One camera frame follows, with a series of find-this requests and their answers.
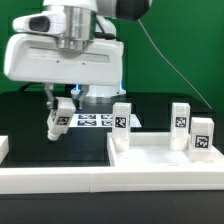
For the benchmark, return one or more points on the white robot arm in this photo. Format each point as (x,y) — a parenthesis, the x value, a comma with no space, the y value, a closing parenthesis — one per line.
(72,42)

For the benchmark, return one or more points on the white U-shaped obstacle fence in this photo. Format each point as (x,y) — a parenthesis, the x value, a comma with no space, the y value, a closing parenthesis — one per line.
(111,179)

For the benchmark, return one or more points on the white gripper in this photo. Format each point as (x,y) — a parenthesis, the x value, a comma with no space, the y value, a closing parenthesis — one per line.
(35,58)

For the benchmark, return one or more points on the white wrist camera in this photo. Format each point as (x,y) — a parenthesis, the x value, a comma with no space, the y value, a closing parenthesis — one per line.
(48,22)

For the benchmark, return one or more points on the white square table top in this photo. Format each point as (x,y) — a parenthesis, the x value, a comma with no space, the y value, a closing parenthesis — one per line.
(152,149)

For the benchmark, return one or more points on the white base tag plate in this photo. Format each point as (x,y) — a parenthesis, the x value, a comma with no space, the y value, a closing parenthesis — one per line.
(99,120)

